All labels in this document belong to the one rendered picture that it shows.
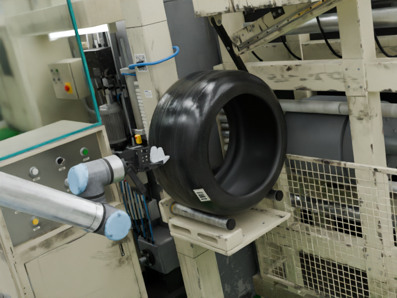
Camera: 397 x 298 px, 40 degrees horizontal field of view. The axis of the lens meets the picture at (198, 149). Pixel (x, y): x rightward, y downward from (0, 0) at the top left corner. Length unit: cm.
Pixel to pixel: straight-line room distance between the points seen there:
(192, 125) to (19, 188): 66
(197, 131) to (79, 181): 45
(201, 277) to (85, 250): 54
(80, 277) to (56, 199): 96
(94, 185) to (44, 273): 74
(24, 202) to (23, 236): 85
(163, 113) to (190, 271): 85
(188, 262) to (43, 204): 112
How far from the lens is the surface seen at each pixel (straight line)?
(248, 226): 222
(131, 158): 183
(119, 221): 163
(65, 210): 156
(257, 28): 227
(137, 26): 221
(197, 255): 247
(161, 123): 197
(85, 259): 246
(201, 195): 193
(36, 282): 238
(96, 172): 173
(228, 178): 234
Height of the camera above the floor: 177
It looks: 17 degrees down
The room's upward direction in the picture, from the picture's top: 12 degrees counter-clockwise
